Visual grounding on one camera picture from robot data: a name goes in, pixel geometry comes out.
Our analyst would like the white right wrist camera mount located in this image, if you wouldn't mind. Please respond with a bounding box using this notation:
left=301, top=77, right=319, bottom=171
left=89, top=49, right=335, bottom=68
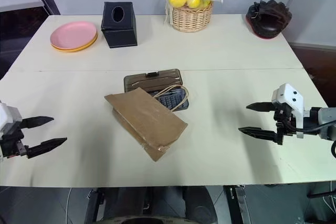
left=271, top=83, right=306, bottom=140

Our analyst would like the brown paper bag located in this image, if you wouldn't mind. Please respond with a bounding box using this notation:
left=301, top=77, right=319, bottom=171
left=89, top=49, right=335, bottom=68
left=104, top=84, right=190, bottom=162

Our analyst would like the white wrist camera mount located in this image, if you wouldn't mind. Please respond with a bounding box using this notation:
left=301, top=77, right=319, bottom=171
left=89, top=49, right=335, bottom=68
left=0, top=100, right=23, bottom=144
left=271, top=83, right=306, bottom=140

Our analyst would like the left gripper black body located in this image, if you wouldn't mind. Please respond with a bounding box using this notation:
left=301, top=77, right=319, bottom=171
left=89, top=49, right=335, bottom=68
left=0, top=126, right=30, bottom=159

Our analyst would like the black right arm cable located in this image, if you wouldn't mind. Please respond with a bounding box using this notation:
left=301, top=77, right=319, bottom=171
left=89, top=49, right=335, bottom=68
left=287, top=119, right=336, bottom=159

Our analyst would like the dark plastic case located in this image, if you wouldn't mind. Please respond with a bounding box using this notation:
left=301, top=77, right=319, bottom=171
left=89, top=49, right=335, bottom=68
left=123, top=67, right=191, bottom=112

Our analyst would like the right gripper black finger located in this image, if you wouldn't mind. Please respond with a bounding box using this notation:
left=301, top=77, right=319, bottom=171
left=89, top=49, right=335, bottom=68
left=238, top=126, right=279, bottom=144
left=246, top=101, right=275, bottom=113

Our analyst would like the dark baseball glove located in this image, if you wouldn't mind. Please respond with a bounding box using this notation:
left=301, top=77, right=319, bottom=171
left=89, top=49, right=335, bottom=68
left=245, top=0, right=293, bottom=40

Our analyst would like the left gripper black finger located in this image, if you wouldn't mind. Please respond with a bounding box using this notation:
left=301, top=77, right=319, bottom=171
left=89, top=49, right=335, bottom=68
left=20, top=115, right=55, bottom=130
left=26, top=137, right=68, bottom=159

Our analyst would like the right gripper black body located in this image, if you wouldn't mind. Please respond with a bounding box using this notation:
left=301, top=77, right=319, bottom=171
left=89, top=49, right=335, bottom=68
left=272, top=102, right=298, bottom=146

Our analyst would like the pink plate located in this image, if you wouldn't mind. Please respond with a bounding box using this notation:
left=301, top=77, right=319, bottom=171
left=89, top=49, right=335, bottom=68
left=50, top=21, right=98, bottom=47

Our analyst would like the black leather tissue box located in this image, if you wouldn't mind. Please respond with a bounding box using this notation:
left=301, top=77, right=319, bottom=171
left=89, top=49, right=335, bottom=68
left=101, top=1, right=139, bottom=49

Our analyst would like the small yellow toy fruit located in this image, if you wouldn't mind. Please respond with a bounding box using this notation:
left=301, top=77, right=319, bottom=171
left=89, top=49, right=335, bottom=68
left=186, top=0, right=203, bottom=9

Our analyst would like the wicker basket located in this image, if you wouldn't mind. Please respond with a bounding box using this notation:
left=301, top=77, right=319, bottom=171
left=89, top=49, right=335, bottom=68
left=170, top=0, right=214, bottom=33

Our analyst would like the black metal table bracket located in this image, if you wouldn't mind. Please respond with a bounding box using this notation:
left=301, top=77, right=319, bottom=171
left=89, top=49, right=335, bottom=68
left=83, top=187, right=104, bottom=224
left=227, top=184, right=253, bottom=224

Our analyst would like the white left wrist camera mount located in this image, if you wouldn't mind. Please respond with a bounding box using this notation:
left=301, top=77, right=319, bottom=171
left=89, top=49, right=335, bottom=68
left=0, top=100, right=23, bottom=144

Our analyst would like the yellow plate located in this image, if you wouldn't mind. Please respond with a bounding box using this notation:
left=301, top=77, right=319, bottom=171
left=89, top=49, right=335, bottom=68
left=50, top=33, right=99, bottom=53

